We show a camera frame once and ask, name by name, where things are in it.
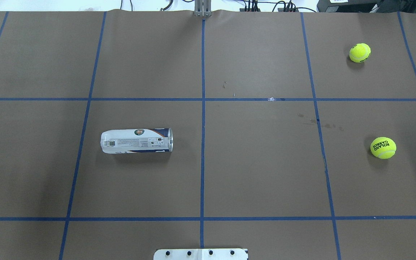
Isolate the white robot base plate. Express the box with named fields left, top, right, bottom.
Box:
left=153, top=248, right=249, bottom=260

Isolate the aluminium frame post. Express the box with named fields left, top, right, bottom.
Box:
left=194, top=0, right=212, bottom=18

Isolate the yellow tennis ball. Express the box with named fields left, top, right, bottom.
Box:
left=349, top=43, right=371, bottom=63
left=370, top=137, right=397, bottom=159

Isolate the white blue tennis ball can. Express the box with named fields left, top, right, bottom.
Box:
left=100, top=128, right=173, bottom=154

